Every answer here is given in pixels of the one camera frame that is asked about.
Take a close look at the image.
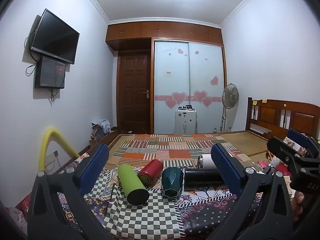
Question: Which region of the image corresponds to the dark floral blanket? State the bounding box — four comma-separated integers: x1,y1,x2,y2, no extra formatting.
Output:
15,152,275,240

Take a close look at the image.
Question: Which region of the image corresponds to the pile of clothes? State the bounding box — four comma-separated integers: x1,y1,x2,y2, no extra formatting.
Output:
91,118,112,141

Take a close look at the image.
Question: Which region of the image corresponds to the yellow foam tube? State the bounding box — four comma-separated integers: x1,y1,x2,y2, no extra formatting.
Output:
38,127,80,173

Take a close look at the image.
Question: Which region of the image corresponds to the brown wooden door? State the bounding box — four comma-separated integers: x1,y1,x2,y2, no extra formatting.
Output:
117,50,152,134

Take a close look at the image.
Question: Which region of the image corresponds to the green cup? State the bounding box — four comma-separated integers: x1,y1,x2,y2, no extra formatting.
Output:
117,164,150,205

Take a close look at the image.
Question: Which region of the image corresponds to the black wall television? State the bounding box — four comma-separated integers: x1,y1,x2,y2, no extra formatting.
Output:
31,8,80,65

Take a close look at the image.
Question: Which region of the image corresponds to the black television cable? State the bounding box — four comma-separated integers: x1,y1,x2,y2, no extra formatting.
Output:
24,29,59,103

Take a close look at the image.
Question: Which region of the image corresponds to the black cup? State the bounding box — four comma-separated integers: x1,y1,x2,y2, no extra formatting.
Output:
184,168,225,188

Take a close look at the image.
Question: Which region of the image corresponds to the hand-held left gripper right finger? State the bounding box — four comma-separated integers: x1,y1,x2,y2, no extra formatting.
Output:
209,144,301,240

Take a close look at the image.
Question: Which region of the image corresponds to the checkered cloth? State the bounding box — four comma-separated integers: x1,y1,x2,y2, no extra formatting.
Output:
82,167,186,240

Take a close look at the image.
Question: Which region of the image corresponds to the wall power socket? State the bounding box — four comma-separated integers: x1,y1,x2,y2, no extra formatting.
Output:
45,150,59,163

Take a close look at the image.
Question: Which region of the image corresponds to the white cup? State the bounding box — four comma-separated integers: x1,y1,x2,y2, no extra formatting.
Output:
197,154,216,170

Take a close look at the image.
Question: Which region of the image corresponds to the red cup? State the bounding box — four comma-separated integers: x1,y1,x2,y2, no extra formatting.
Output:
137,159,164,186

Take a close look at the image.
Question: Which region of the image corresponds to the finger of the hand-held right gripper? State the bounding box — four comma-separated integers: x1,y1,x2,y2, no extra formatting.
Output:
267,137,306,171
287,128,320,156

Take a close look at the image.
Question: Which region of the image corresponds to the white air cooler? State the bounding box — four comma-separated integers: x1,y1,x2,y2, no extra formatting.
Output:
174,104,197,135

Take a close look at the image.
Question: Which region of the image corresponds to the sliding wardrobe with heart stickers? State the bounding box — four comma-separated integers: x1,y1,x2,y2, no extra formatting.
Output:
151,38,227,135

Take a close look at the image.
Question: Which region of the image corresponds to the black wall panel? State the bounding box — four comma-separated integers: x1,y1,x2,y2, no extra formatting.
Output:
35,56,66,89

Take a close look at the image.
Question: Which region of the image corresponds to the wooden bed headboard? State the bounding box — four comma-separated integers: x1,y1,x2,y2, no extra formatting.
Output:
245,97,320,142

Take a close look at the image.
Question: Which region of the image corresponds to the person's right hand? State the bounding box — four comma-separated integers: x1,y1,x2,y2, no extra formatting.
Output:
292,190,312,222

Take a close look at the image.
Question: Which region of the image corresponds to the teal faceted cup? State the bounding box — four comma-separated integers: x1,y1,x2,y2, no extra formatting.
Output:
161,167,186,201

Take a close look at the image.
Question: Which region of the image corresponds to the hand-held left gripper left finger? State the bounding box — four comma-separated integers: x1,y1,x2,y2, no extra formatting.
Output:
27,144,110,240

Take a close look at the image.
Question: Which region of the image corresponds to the striped patchwork blanket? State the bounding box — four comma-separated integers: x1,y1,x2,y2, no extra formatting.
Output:
105,133,252,168

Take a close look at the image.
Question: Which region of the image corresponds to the wooden overhead cabinet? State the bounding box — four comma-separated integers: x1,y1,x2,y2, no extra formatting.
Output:
105,21,224,52

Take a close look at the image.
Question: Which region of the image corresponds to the standing fan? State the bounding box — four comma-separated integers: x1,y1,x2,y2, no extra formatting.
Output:
221,83,239,132

